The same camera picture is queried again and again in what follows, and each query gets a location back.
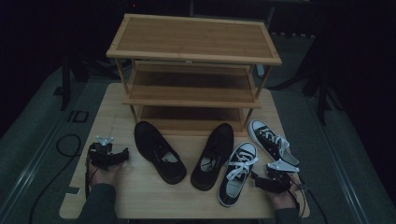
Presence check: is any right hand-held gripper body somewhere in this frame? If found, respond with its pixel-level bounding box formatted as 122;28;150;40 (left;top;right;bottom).
264;159;300;194

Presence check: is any hand-held gripper cable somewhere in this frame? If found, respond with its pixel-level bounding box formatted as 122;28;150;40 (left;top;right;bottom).
84;148;95;199
288;176;330;224

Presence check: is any person's right hand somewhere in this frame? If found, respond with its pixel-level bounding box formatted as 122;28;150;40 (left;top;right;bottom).
269;175;303;210

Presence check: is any black metal stand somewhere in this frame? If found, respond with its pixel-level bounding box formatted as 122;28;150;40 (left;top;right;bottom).
60;54;72;112
303;69;344;126

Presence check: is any black floor cable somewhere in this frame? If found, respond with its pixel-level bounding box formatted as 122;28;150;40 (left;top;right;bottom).
28;133;82;224

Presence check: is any right hand-held gripper cable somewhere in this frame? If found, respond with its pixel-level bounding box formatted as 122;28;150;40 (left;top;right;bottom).
288;176;330;224

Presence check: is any left hand-held gripper cable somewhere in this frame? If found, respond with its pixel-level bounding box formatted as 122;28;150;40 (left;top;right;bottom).
84;148;95;199

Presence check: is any black white sneaker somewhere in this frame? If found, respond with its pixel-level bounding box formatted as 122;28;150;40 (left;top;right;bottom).
218;142;260;208
247;119;301;167

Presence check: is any person's left hand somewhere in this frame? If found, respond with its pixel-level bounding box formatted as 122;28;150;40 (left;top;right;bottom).
89;164;124;187

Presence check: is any black floor socket plate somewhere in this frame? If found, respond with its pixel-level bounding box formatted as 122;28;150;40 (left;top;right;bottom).
66;109;90;123

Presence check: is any wooden shoe rack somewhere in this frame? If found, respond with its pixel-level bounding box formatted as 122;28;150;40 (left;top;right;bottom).
106;12;283;138

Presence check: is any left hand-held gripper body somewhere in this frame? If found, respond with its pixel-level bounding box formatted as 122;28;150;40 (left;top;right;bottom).
88;135;123;171

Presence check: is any black shoe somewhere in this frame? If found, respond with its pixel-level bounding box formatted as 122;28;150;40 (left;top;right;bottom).
134;120;188;185
190;122;235;192

